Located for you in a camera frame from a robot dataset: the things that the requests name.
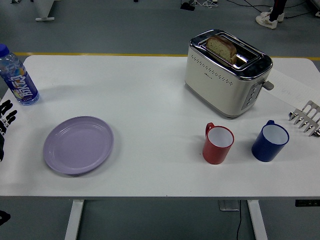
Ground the white table leg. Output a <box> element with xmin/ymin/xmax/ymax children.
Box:
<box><xmin>247</xmin><ymin>199</ymin><xmax>268</xmax><ymax>240</ymax></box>
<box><xmin>64</xmin><ymin>199</ymin><xmax>85</xmax><ymax>240</ymax></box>

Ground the person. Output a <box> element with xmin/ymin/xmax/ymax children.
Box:
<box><xmin>255</xmin><ymin>0</ymin><xmax>288</xmax><ymax>30</ymax></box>

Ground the blue drink bottle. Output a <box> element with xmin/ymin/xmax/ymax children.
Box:
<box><xmin>0</xmin><ymin>43</ymin><xmax>40</xmax><ymax>106</ymax></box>

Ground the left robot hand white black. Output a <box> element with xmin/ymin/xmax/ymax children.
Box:
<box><xmin>0</xmin><ymin>99</ymin><xmax>19</xmax><ymax>163</ymax></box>

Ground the black floor cable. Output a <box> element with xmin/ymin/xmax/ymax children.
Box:
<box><xmin>232</xmin><ymin>0</ymin><xmax>320</xmax><ymax>20</ymax></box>

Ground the purple plate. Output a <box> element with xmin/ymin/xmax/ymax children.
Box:
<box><xmin>42</xmin><ymin>115</ymin><xmax>115</xmax><ymax>175</ymax></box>

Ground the metal toast rack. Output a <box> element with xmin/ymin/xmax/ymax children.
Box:
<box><xmin>288</xmin><ymin>100</ymin><xmax>320</xmax><ymax>137</ymax></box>

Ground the white cable bundle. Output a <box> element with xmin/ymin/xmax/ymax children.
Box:
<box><xmin>193</xmin><ymin>0</ymin><xmax>218</xmax><ymax>8</ymax></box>

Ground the cream and chrome toaster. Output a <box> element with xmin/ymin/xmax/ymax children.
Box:
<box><xmin>184</xmin><ymin>29</ymin><xmax>275</xmax><ymax>120</ymax></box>

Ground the white paper sheet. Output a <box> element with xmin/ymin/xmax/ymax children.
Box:
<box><xmin>261</xmin><ymin>66</ymin><xmax>320</xmax><ymax>111</ymax></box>

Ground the black table control panel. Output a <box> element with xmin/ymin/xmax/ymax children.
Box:
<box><xmin>294</xmin><ymin>199</ymin><xmax>320</xmax><ymax>208</ymax></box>

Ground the blue mug white inside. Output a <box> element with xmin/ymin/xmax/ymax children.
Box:
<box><xmin>251</xmin><ymin>119</ymin><xmax>290</xmax><ymax>163</ymax></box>

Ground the red mug white inside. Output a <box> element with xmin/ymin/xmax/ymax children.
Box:
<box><xmin>202</xmin><ymin>122</ymin><xmax>235</xmax><ymax>165</ymax></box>

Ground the black cable under table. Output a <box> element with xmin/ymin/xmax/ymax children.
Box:
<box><xmin>234</xmin><ymin>209</ymin><xmax>243</xmax><ymax>240</ymax></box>

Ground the grey box under table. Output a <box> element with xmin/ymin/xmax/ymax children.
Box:
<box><xmin>218</xmin><ymin>199</ymin><xmax>241</xmax><ymax>212</ymax></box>

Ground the white furniture base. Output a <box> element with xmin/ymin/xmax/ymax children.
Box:
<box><xmin>306</xmin><ymin>0</ymin><xmax>320</xmax><ymax>17</ymax></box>

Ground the white furniture foot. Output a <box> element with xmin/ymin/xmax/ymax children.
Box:
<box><xmin>31</xmin><ymin>0</ymin><xmax>56</xmax><ymax>22</ymax></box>

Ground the bread slice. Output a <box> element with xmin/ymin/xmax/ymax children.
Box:
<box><xmin>205</xmin><ymin>34</ymin><xmax>237</xmax><ymax>64</ymax></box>

